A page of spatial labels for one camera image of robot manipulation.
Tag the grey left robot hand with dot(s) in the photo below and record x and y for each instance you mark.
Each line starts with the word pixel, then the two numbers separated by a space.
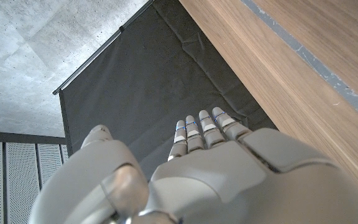
pixel 228 186

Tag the black backdrop curtain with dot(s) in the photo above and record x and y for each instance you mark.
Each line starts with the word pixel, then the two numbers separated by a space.
pixel 141 77

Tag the black backdrop stand pole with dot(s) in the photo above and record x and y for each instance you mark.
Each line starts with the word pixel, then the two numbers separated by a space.
pixel 104 46

